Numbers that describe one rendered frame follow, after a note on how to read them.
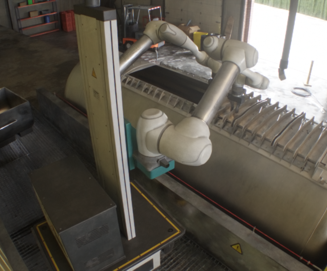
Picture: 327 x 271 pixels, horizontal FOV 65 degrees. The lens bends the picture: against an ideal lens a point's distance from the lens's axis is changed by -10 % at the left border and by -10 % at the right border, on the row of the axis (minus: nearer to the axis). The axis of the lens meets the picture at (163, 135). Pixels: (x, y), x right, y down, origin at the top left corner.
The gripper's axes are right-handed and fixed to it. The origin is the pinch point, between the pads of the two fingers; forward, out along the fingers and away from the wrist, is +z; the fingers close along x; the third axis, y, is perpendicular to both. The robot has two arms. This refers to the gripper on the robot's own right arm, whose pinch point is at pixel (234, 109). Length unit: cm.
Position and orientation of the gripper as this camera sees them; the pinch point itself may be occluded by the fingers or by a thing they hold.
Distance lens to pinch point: 230.7
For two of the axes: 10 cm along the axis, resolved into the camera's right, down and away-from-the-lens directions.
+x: 6.9, 4.0, -6.0
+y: -7.2, 3.9, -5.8
